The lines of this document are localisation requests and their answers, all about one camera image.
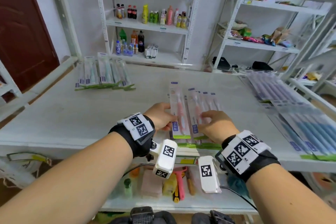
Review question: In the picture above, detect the cartoon print bag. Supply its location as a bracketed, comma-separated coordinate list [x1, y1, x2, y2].
[0, 158, 48, 188]

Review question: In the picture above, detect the black camera cable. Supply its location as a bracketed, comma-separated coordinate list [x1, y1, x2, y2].
[122, 163, 155, 177]
[220, 185, 258, 211]

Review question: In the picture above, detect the line of pink toothbrush packets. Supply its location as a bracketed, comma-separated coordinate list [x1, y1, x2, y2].
[176, 90, 224, 151]

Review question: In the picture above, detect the row of colourful bottles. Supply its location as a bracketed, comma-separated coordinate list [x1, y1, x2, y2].
[115, 5, 187, 29]

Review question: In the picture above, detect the green-bordered price label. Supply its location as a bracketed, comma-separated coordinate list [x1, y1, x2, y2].
[175, 150, 200, 165]
[6, 152, 52, 165]

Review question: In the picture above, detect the small green bottle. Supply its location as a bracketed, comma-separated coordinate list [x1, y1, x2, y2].
[123, 178, 133, 198]

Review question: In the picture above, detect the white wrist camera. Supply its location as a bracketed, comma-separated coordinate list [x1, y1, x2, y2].
[149, 139, 178, 179]
[198, 155, 228, 194]

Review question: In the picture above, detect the black left camera cable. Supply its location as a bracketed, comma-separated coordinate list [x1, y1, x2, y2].
[122, 163, 155, 177]

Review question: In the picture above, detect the blue mesh bath sponge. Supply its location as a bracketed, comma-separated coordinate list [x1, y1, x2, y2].
[227, 175, 250, 198]

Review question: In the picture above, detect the green bag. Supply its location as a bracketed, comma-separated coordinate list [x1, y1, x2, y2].
[94, 212, 126, 224]

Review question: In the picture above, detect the white metal shelf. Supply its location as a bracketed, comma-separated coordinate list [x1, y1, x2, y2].
[0, 0, 336, 224]

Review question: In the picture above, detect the yellow plastic bottle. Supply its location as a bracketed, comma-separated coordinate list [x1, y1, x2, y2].
[162, 174, 178, 197]

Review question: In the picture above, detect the white goods rack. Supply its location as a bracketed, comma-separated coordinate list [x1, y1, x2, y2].
[288, 37, 336, 98]

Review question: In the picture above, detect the person's left forearm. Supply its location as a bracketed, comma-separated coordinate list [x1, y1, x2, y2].
[0, 132, 133, 224]

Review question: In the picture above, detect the stack of pink cloths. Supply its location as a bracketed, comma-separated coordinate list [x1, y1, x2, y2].
[140, 170, 163, 198]

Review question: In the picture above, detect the pink toothbrush packet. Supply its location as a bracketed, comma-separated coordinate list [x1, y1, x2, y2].
[168, 82, 191, 140]
[188, 87, 208, 141]

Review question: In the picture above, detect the black wrist strap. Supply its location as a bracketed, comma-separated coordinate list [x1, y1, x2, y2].
[109, 112, 156, 159]
[215, 129, 281, 182]

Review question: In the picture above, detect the row of green toothbrush packets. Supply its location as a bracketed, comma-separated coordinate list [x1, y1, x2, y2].
[74, 52, 137, 92]

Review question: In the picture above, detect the black pouch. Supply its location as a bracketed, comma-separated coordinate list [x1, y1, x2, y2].
[212, 56, 231, 71]

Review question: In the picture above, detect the red-brown wooden door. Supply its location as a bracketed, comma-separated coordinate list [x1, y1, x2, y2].
[0, 0, 60, 93]

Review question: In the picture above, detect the black right wrist strap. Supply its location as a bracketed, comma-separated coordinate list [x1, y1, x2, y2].
[215, 129, 281, 182]

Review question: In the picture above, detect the person's right forearm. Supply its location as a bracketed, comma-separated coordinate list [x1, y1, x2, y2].
[245, 163, 336, 224]

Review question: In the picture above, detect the person's left hand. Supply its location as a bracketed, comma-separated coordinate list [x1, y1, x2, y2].
[143, 102, 179, 132]

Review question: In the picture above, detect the wooden handled brush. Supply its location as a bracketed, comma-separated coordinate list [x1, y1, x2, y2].
[185, 170, 196, 196]

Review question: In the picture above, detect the cluster of small white cartons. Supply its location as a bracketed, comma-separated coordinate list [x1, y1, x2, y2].
[144, 44, 159, 59]

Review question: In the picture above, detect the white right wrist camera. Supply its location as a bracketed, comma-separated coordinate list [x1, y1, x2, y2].
[198, 155, 228, 194]

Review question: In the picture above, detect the small black box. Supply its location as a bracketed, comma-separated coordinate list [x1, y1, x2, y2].
[252, 61, 274, 71]

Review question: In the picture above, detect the black right camera cable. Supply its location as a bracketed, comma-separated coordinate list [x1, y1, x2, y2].
[220, 185, 258, 211]

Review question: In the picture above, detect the white snack shelving unit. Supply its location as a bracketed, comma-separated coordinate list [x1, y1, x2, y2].
[212, 0, 329, 75]

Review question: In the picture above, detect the person's right hand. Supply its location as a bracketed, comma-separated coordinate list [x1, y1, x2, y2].
[197, 110, 240, 145]

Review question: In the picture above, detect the row of purple toothbrush packets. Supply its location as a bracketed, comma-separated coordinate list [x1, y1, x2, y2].
[245, 70, 310, 105]

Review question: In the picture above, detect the pink plastic scraper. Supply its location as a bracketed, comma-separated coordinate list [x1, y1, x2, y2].
[173, 166, 188, 203]

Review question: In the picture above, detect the cluster of water and soda bottles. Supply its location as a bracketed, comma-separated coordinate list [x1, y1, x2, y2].
[115, 29, 145, 57]

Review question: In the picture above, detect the pile of snack packets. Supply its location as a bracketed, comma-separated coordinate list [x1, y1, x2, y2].
[227, 21, 294, 48]

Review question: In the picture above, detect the line of blue toothbrush packets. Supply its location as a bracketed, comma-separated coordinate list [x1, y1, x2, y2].
[260, 100, 336, 161]

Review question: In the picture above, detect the white stationery rack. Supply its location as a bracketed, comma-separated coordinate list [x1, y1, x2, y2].
[0, 59, 23, 106]

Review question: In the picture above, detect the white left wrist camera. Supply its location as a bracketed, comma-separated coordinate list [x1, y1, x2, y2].
[149, 139, 178, 179]

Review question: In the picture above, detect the black left wrist strap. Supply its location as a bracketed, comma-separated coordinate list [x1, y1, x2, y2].
[109, 112, 156, 159]

